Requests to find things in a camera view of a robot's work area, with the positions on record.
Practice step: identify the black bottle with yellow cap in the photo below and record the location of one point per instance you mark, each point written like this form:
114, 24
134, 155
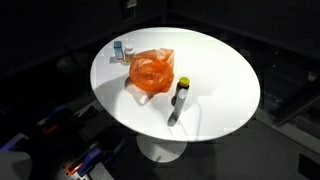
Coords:
183, 83

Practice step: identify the orange plastic bag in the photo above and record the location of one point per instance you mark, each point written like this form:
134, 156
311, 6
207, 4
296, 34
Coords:
153, 70

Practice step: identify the white tube container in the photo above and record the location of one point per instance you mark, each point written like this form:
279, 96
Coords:
180, 100

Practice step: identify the blue rectangular container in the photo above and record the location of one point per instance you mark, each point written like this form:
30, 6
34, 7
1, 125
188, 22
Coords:
118, 50

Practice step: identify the round white table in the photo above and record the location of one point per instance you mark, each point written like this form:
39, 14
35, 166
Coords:
224, 90

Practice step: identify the white pill bottle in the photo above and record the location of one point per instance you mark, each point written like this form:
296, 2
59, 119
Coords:
129, 53

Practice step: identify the white round table base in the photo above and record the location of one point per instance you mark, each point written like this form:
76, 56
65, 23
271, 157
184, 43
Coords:
161, 151

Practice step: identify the orange and blue clamp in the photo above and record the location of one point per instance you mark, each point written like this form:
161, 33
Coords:
84, 163

